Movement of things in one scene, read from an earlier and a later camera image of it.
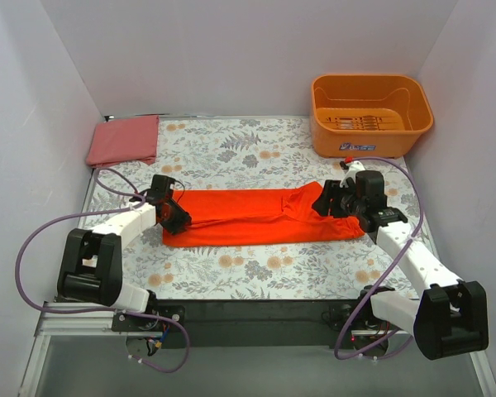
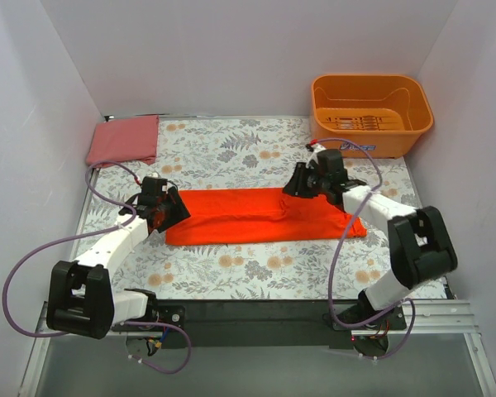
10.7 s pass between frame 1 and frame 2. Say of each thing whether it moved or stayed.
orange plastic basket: stayed
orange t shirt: stayed
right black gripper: moved
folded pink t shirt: stayed
